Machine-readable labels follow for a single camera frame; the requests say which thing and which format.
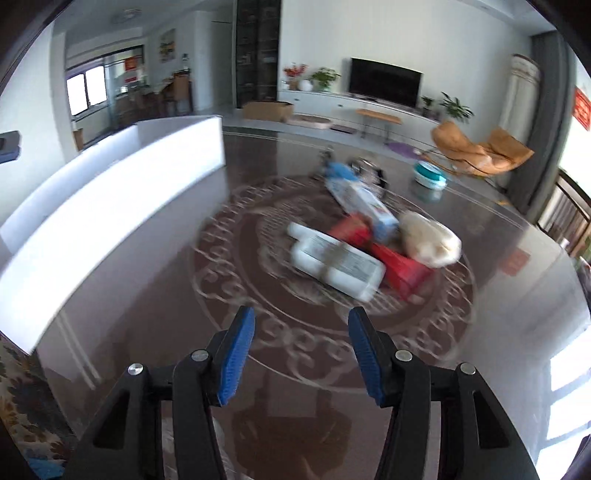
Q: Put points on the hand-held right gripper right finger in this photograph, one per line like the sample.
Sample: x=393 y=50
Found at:
x=367 y=360

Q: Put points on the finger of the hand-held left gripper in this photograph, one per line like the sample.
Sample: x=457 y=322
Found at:
x=9 y=146

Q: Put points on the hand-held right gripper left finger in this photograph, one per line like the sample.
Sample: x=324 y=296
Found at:
x=235 y=360

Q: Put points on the red snack packet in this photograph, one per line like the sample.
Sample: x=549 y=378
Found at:
x=406 y=272
x=351 y=233

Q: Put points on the white labelled plastic bottle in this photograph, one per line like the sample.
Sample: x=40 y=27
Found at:
x=337 y=263

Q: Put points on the cream knitted hat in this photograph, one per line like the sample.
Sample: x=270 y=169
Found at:
x=429 y=240

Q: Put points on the long blue white box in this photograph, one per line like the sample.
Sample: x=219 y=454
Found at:
x=364 y=203

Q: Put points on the black rhinestone bow clip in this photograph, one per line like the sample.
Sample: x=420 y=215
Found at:
x=381 y=179

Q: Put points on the clear hair claw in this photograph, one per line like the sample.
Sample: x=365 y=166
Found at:
x=362 y=167

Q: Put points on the teal white round tub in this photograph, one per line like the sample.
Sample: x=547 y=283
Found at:
x=429 y=173

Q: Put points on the floral patterned cloth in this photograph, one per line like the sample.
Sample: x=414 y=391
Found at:
x=27 y=401

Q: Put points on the purple floor mat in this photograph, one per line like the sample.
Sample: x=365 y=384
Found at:
x=404 y=148

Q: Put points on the orange lounge chair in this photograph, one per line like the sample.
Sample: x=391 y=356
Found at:
x=466 y=150

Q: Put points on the wooden bench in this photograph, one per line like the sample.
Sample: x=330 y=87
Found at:
x=376 y=115

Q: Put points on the dark wooden chair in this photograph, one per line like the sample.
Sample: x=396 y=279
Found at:
x=568 y=217

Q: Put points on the cardboard box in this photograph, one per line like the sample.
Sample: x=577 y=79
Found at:
x=268 y=110

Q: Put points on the small green potted plant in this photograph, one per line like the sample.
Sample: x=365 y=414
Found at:
x=427 y=104

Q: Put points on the white television cabinet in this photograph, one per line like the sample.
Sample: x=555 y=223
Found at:
x=323 y=99

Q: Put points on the broad leaf potted plant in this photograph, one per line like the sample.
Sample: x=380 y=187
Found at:
x=455 y=108

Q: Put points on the dark glass display cabinet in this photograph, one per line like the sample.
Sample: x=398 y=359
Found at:
x=258 y=50

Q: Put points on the black television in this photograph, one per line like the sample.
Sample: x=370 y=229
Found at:
x=385 y=83

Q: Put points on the white round vase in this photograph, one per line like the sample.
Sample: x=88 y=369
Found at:
x=305 y=85

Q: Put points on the bushy green potted plant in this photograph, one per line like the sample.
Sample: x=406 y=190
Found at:
x=325 y=78

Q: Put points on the grey curtain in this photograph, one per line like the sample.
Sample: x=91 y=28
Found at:
x=545 y=129

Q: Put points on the red flower bouquet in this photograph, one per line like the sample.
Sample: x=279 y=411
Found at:
x=293 y=71

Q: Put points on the covered standing air conditioner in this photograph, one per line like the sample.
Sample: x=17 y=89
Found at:
x=521 y=97

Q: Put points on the framed wall painting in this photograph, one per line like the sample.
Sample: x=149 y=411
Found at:
x=167 y=45

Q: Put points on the red wall hanging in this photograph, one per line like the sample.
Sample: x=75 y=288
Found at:
x=582 y=106

